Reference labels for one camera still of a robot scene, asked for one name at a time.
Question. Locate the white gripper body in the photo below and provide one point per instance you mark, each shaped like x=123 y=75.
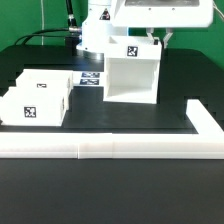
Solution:
x=161 y=13

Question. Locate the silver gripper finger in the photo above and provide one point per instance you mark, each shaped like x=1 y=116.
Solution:
x=149 y=32
x=167 y=36

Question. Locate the white drawer cabinet box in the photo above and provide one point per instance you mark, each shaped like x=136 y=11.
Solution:
x=131 y=67

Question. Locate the white front drawer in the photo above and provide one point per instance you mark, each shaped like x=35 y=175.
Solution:
x=33 y=107

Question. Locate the white drawer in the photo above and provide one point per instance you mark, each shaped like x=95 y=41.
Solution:
x=33 y=107
x=56 y=80

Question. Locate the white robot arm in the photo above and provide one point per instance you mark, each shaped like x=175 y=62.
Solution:
x=97 y=27

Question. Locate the white rear drawer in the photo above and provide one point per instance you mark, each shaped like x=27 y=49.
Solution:
x=56 y=80

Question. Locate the black connector block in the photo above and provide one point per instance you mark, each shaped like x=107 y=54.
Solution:
x=71 y=42

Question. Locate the white marker tag plate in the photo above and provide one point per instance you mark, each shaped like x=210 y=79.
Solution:
x=88 y=78

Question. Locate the white L-shaped fence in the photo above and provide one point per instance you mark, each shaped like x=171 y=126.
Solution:
x=206 y=143

